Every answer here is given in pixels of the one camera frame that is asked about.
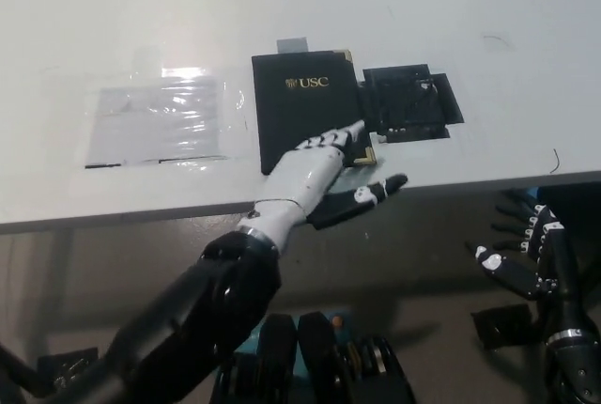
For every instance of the clear plastic tape patch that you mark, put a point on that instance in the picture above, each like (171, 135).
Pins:
(159, 122)

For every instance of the thin black tape strip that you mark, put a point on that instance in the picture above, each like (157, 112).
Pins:
(105, 166)

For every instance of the grey duct tape strip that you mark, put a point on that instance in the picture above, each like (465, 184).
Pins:
(292, 45)

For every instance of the black tape patch on desk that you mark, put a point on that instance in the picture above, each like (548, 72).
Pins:
(408, 101)

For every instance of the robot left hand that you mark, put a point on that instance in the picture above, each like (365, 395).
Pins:
(310, 178)

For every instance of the black floor tape square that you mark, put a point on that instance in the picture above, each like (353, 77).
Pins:
(70, 366)
(507, 329)

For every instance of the black diary with gold corners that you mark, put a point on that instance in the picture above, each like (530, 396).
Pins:
(300, 113)

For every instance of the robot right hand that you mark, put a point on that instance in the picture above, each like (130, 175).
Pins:
(549, 253)

